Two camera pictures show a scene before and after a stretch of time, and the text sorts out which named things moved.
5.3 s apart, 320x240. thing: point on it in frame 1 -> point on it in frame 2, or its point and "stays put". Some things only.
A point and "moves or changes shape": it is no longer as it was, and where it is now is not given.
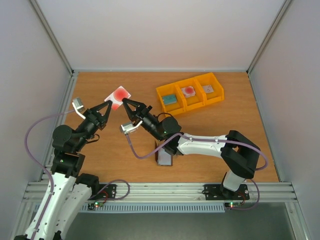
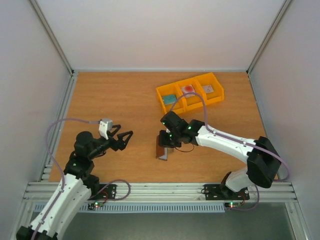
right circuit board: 232,205 stays put
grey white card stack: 208,89 stays put
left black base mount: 108,192 stays put
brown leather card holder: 163,158 moves or changes shape
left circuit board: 91,206 stays put
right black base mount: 217,192 stays put
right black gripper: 140,113 -> 168,141
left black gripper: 98,119 -> 121,144
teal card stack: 170,99 stays put
